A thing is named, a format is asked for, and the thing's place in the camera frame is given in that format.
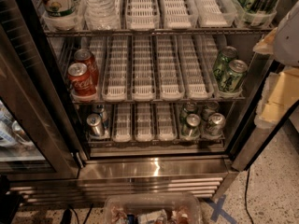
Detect black cables on floor left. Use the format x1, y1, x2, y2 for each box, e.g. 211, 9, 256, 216
59, 203, 94, 224

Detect rear red cola can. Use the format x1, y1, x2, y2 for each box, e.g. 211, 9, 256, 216
74, 49, 99, 85

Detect front green can middle shelf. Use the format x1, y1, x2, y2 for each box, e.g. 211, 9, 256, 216
218, 60, 248, 92

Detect red cola can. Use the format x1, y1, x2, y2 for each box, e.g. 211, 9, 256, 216
74, 49, 99, 85
67, 63, 96, 96

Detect top wire shelf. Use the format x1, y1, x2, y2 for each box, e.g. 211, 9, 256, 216
44, 24, 275, 37

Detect rear green can bottom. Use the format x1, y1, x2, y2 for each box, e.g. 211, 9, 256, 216
179, 102, 198, 122

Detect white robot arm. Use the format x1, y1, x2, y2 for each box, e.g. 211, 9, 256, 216
253, 1, 299, 129

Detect glass fridge door left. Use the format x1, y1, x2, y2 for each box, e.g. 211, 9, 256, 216
0, 0, 80, 182

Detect front red cola can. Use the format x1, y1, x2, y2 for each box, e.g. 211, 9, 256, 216
67, 63, 96, 96

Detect wire shelf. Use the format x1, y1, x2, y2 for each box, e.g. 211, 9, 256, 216
88, 138, 224, 147
71, 93, 245, 105
44, 24, 275, 37

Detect stainless steel display fridge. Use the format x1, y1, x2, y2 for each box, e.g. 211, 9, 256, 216
12, 0, 273, 205

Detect open fridge door right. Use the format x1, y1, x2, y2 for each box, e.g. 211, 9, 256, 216
233, 58, 299, 171

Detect rear right can bottom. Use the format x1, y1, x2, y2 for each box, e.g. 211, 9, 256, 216
201, 102, 220, 121

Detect front silver can bottom left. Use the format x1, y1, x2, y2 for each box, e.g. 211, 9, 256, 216
86, 113, 105, 136

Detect rear green can middle shelf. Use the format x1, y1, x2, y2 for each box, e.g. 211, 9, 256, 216
212, 46, 238, 81

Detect yellow foam padded gripper finger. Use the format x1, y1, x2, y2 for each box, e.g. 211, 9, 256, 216
254, 67, 299, 129

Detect bottom wire shelf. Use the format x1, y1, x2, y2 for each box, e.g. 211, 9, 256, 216
88, 138, 224, 147

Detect middle wire shelf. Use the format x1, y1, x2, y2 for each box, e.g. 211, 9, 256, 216
71, 93, 245, 105

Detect rear blue can bottom left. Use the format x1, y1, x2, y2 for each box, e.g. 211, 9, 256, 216
92, 104, 109, 130

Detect clear plastic water bottle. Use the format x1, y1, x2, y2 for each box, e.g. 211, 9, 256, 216
85, 0, 120, 30

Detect front right silver-green can bottom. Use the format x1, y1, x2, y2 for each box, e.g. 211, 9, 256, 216
204, 113, 226, 137

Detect black cable on floor right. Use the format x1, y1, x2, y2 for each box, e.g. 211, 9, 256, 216
243, 168, 256, 224

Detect clear plastic bin with items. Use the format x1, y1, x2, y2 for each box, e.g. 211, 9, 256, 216
104, 192, 203, 224

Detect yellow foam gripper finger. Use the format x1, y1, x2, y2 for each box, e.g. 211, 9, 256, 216
253, 28, 278, 55

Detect green can shelf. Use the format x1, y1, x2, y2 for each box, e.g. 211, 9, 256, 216
218, 60, 248, 92
212, 46, 238, 81

